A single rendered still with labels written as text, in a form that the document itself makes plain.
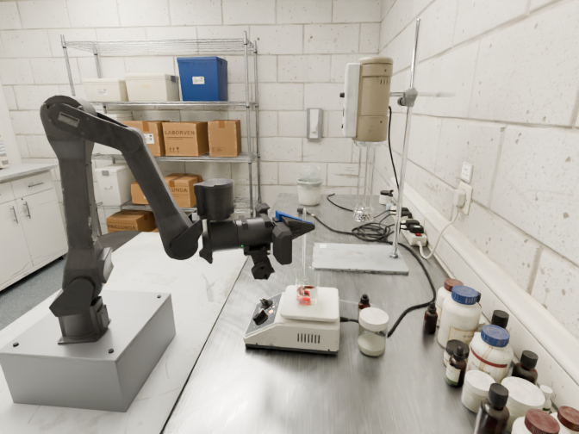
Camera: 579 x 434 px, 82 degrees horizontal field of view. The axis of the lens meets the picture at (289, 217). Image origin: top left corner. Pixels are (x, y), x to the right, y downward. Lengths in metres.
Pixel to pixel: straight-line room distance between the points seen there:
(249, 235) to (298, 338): 0.25
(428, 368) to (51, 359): 0.67
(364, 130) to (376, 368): 0.62
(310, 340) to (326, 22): 2.73
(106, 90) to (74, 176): 2.62
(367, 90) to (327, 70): 2.08
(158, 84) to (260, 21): 0.98
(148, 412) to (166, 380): 0.07
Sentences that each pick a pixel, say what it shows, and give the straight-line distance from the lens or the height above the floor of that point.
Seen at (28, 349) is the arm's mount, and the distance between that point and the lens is 0.73.
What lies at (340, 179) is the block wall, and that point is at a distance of 3.14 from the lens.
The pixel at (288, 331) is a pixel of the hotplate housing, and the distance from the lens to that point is 0.72.
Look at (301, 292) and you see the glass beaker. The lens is 0.70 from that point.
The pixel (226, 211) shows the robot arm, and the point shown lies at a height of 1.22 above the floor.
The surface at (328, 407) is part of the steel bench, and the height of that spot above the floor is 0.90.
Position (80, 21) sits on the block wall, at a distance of 3.77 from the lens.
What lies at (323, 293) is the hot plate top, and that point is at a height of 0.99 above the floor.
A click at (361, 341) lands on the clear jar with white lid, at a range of 0.75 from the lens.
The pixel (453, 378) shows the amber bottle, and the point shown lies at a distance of 0.73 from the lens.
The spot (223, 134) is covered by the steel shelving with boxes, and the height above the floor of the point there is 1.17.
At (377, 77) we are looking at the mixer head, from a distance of 1.01.
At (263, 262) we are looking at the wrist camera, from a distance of 0.62.
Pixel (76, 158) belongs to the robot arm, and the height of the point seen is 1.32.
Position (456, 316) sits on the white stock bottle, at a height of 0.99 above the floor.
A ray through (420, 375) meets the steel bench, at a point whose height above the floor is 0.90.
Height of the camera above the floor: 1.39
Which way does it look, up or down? 18 degrees down
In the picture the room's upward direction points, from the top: straight up
